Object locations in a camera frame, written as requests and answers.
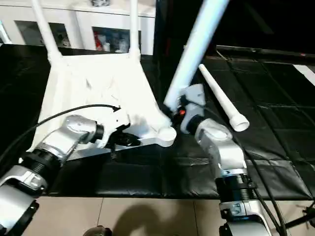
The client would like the white plastic table top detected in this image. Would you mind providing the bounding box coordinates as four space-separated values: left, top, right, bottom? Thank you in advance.
30 49 177 160

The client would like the large black cabinet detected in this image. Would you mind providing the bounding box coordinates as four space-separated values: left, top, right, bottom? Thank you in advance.
155 0 315 55

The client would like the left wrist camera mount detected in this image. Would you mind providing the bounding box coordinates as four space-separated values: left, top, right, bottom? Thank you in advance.
96 109 131 149

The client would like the small white jar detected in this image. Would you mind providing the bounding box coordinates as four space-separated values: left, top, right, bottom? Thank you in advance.
115 39 128 53

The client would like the small red bottle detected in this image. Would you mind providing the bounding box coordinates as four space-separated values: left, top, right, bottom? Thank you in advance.
94 33 105 51

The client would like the black work mat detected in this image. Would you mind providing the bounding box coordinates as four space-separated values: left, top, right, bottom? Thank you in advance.
0 43 315 201

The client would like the white glass-door cabinet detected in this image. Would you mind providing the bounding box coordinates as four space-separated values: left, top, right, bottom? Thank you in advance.
0 0 157 55

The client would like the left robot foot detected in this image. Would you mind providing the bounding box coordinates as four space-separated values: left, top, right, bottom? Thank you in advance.
84 226 113 236

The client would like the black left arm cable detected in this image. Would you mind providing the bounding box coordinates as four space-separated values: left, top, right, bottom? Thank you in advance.
0 104 121 163

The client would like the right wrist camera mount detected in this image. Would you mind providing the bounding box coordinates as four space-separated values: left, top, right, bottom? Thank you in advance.
181 84 206 133

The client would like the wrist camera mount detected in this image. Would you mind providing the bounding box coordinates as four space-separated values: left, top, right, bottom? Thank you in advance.
181 84 206 133
96 109 131 149

